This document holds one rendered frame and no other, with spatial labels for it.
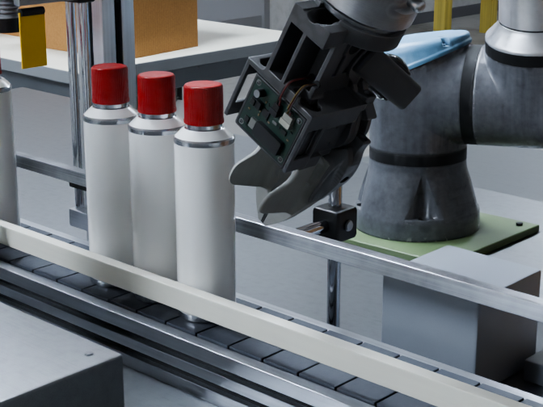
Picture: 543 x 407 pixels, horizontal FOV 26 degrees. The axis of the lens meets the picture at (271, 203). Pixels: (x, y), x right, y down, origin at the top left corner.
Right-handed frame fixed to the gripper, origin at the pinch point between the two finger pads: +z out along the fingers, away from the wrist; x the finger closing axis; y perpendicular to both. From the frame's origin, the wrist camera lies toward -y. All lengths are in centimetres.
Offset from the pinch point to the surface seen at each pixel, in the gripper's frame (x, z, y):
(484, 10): -307, 272, -660
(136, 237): -10.1, 12.0, 2.4
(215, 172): -6.1, 1.0, 1.2
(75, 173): -24.5, 17.9, -3.1
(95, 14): -37.9, 9.2, -12.3
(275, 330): 7.5, 5.4, 4.1
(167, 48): -127, 97, -132
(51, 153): -61, 54, -37
